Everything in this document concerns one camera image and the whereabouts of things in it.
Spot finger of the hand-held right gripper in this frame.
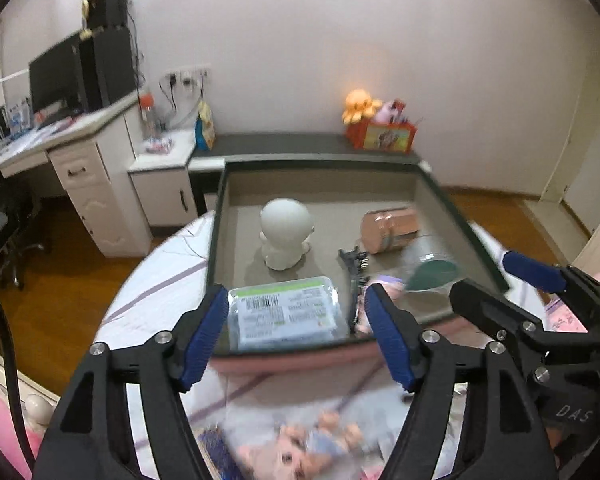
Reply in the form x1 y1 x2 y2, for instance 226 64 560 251
502 251 600 333
449 280 546 346

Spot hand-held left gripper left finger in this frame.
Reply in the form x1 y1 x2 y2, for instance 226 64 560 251
32 284 230 480

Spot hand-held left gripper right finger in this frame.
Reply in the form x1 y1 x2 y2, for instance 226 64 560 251
364 283 561 480

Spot teal packet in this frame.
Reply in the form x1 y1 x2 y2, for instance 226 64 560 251
405 237 463 293

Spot black hair clip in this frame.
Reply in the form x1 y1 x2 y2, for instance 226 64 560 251
337 247 371 333

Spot clear plastic labelled case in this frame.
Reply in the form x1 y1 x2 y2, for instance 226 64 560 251
228 276 342 352

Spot small blue box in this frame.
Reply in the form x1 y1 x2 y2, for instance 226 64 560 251
198 425 241 471

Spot rose gold cylinder jar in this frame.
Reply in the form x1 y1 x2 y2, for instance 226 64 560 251
361 206 420 255

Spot white round-head figurine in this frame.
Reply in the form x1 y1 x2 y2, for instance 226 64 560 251
259 198 315 271

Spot baby doll figurine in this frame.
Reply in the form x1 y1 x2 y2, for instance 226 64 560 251
240 410 366 480

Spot pink storage box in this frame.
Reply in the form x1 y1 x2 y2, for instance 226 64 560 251
207 156 511 376

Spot white door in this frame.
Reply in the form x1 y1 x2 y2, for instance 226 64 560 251
539 67 600 241

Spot white nightstand cabinet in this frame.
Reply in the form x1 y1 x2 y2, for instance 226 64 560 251
127 127 201 228

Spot white desk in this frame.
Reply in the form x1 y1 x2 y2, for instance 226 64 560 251
0 91 153 258

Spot white bedpost knob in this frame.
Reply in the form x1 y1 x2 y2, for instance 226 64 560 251
25 394 56 426

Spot red printed toy box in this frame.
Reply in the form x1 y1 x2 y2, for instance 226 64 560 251
346 117 417 153

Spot pink packets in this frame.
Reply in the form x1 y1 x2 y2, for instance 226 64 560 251
144 137 176 155

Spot pink plush toy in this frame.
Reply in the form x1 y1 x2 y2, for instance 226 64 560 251
380 100 406 123

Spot blue yellow snack bag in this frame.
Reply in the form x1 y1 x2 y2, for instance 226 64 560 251
195 101 217 150

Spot low black bench cabinet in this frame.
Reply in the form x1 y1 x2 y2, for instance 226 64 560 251
190 132 431 196

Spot pink bedsheet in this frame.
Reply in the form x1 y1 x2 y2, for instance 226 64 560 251
0 355 36 480

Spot black office chair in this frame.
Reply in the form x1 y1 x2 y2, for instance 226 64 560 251
0 180 46 291

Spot orange-capped bottle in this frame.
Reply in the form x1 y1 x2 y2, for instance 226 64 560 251
139 92 160 138

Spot orange octopus plush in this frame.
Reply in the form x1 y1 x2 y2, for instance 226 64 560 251
342 90 383 125

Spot black computer tower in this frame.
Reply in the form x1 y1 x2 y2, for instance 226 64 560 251
77 27 137 111

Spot blue white carton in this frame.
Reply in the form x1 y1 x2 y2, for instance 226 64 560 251
7 102 33 133

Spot black computer monitor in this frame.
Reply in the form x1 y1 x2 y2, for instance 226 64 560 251
28 35 88 113

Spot black speaker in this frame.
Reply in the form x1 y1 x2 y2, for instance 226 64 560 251
86 0 129 31

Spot black cable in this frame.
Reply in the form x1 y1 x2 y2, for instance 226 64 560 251
0 275 36 466

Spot white wall outlet strip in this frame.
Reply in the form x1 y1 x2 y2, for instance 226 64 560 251
161 64 212 86

